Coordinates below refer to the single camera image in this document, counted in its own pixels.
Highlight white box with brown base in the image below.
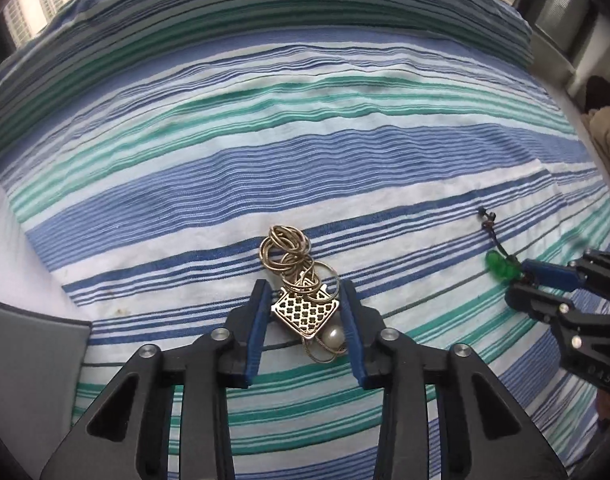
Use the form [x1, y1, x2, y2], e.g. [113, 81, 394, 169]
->
[0, 185, 91, 477]

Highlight blue green striped bedsheet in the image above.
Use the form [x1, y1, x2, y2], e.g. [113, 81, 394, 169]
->
[0, 0, 610, 467]

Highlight person's right hand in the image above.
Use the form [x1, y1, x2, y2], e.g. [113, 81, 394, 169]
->
[595, 390, 610, 432]

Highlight gold ring chain pendant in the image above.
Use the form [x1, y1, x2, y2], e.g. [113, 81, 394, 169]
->
[258, 224, 347, 364]

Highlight green pendant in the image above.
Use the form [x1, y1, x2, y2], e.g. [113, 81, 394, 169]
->
[478, 207, 522, 282]

